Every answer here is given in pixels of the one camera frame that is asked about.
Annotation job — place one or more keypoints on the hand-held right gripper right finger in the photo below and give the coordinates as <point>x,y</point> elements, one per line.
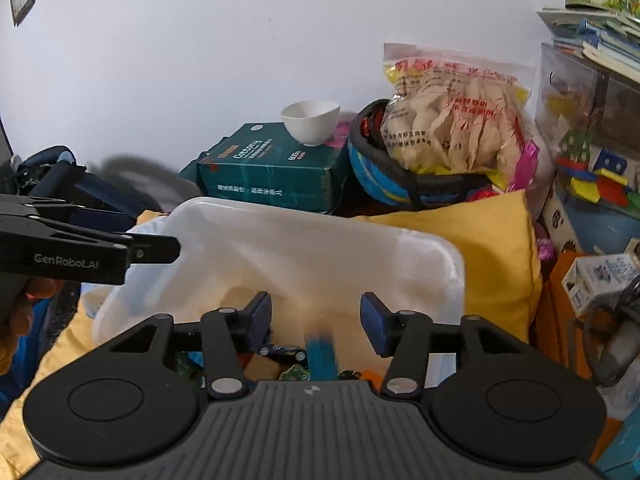
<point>375,327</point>

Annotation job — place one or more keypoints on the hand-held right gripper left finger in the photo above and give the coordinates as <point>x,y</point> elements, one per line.
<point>260,320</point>

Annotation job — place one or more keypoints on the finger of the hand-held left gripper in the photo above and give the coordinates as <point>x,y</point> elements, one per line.
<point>155,250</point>
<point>105,205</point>

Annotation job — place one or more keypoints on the large blue building block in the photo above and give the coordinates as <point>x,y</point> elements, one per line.
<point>321,355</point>

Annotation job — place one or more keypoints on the white plastic storage bin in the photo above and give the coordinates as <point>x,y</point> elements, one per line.
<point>310,260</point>

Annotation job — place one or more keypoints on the person's left hand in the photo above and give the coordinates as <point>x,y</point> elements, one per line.
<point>37,295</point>

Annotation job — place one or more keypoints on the black toy car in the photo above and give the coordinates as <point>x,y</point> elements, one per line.
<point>285,352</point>

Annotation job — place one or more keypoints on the orange building block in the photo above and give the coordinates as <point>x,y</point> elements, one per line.
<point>370,376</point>

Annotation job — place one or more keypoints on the tan wooden block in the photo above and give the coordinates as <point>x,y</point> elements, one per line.
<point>262,369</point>

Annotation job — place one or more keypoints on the green printed toy piece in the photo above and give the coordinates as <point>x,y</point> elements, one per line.
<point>295,374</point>

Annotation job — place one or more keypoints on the dark blue chair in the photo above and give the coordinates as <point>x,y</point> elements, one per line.
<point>40,157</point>

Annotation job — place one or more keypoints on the dark green tissue box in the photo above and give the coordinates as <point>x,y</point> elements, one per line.
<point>270,170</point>

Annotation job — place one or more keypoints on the yellow cloth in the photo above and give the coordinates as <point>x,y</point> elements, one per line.
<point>500,260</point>

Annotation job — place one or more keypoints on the blue and black helmet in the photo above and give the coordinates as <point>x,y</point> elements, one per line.
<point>380,175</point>

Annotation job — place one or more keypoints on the orange box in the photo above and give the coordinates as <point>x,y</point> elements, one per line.
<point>552,320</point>

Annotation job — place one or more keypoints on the white bowl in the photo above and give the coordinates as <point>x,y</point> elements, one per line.
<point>310,120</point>

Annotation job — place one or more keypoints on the white paw print box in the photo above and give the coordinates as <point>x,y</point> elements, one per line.
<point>555,220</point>

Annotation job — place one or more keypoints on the clear snack bag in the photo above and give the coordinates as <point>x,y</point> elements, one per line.
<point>450,120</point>

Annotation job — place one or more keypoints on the pink plastic bag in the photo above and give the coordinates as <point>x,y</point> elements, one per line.
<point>525,165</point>

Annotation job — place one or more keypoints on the small white patterned box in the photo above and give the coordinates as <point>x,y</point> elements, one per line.
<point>595,277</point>

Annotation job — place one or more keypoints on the pile of colourful toy pieces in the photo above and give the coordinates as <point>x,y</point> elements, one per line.
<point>595,175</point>

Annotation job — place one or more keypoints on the blue cardboard box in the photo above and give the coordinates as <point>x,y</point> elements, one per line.
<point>622,452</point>

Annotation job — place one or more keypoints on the transparent plastic case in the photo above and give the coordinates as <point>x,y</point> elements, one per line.
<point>590,125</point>

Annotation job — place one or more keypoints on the stack of books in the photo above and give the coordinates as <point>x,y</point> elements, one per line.
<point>595,35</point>

